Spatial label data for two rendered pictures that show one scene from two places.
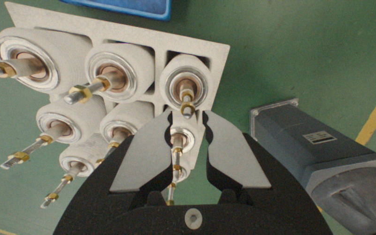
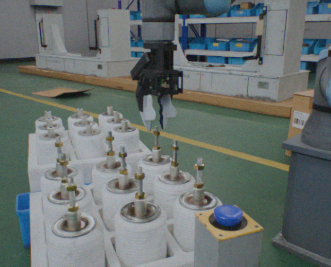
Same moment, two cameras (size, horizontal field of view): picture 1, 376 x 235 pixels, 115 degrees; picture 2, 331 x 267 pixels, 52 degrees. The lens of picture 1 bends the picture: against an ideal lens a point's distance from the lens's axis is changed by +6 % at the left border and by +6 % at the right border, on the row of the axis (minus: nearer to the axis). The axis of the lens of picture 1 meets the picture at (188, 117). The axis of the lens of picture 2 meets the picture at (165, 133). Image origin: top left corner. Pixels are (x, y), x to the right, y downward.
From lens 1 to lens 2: 0.88 m
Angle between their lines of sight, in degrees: 100
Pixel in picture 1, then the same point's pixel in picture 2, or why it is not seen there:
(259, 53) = not seen: hidden behind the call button
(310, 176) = (288, 144)
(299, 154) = (292, 165)
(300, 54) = (250, 203)
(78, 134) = (83, 193)
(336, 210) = (319, 129)
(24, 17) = (39, 194)
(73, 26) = not seen: hidden behind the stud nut
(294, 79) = (273, 212)
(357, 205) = (312, 123)
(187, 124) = not seen: hidden behind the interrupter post
